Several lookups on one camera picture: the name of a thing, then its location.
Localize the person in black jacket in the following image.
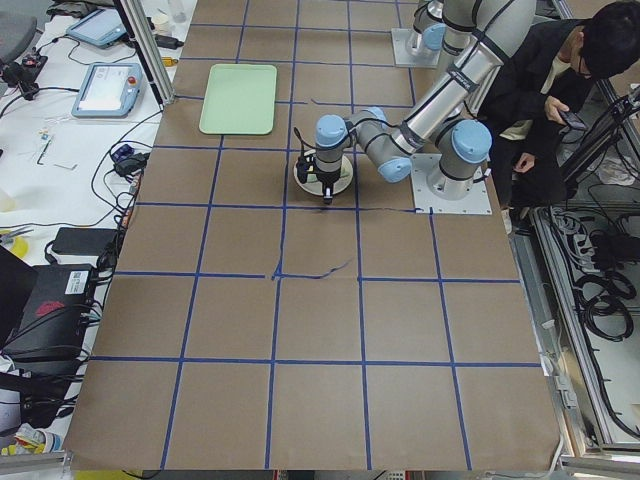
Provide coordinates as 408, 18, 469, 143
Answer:
479, 1, 639, 231

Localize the light green plastic tray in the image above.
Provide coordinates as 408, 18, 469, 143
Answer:
199, 64, 277, 135

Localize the black power adapter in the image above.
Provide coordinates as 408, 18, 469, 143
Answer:
51, 227, 116, 256

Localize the teach pendant with red button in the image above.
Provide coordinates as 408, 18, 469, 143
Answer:
71, 63, 143, 118

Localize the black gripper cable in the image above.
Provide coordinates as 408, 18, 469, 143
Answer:
292, 127, 314, 184

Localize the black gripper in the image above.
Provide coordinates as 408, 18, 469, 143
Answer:
308, 169, 341, 205

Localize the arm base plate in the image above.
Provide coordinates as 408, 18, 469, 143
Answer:
410, 153, 492, 215
391, 26, 445, 69

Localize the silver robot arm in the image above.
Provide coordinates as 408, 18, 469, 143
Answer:
406, 0, 446, 57
294, 1, 536, 203

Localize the white round plate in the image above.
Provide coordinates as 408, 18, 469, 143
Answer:
293, 149, 353, 197

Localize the aluminium frame post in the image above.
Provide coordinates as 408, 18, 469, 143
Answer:
113, 0, 175, 107

